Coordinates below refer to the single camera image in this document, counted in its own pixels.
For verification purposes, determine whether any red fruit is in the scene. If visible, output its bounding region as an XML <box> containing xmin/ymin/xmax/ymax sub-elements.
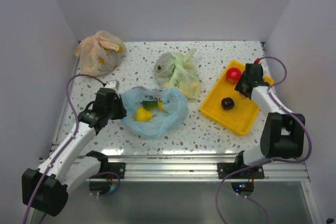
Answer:
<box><xmin>226</xmin><ymin>68</ymin><xmax>242</xmax><ymax>84</ymax></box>

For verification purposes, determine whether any dark purple plum fruit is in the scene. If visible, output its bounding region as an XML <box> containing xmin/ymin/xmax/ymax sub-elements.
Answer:
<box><xmin>221</xmin><ymin>97</ymin><xmax>235</xmax><ymax>111</ymax></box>

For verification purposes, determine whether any light blue plastic bag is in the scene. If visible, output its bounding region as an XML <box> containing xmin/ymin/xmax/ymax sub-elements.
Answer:
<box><xmin>121</xmin><ymin>86</ymin><xmax>188</xmax><ymax>138</ymax></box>

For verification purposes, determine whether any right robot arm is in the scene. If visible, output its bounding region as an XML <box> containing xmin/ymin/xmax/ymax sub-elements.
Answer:
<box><xmin>234</xmin><ymin>63</ymin><xmax>305</xmax><ymax>178</ymax></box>

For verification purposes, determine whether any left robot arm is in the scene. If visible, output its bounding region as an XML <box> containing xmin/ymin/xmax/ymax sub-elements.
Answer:
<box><xmin>22</xmin><ymin>88</ymin><xmax>127</xmax><ymax>217</ymax></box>

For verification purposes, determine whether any green fruit in bag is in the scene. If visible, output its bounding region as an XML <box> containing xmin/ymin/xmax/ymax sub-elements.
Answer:
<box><xmin>141</xmin><ymin>101</ymin><xmax>157</xmax><ymax>111</ymax></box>

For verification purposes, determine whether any orange plastic bag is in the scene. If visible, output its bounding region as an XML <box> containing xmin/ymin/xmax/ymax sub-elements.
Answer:
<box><xmin>75</xmin><ymin>30</ymin><xmax>126</xmax><ymax>77</ymax></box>

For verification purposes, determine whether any small yellow fruit piece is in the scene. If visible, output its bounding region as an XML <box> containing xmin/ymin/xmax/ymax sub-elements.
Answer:
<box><xmin>157</xmin><ymin>101</ymin><xmax>166</xmax><ymax>112</ymax></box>

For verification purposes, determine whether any green avocado plastic bag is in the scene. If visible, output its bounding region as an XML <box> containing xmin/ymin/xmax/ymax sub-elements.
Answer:
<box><xmin>154</xmin><ymin>48</ymin><xmax>200</xmax><ymax>100</ymax></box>

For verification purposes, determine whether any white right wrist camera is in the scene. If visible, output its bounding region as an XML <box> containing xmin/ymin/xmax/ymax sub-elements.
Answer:
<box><xmin>254</xmin><ymin>58</ymin><xmax>261</xmax><ymax>64</ymax></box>

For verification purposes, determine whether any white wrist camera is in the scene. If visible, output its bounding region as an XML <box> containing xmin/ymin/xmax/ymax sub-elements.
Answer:
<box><xmin>104</xmin><ymin>80</ymin><xmax>120</xmax><ymax>92</ymax></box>
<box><xmin>254</xmin><ymin>58</ymin><xmax>261</xmax><ymax>64</ymax></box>

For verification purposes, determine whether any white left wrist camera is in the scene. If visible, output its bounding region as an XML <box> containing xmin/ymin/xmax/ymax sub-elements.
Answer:
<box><xmin>104</xmin><ymin>80</ymin><xmax>120</xmax><ymax>92</ymax></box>

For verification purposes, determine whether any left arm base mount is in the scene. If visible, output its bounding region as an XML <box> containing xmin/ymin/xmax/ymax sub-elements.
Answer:
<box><xmin>78</xmin><ymin>150</ymin><xmax>126</xmax><ymax>197</ymax></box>

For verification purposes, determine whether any aluminium table edge rail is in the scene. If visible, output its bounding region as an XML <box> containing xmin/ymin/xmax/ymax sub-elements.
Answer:
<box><xmin>49</xmin><ymin>142</ymin><xmax>312</xmax><ymax>182</ymax></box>

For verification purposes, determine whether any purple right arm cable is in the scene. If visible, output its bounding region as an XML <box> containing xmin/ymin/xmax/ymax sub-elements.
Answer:
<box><xmin>215</xmin><ymin>56</ymin><xmax>313</xmax><ymax>224</ymax></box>

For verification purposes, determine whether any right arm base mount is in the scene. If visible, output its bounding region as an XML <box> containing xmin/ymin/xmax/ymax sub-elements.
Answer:
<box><xmin>217</xmin><ymin>151</ymin><xmax>265</xmax><ymax>196</ymax></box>

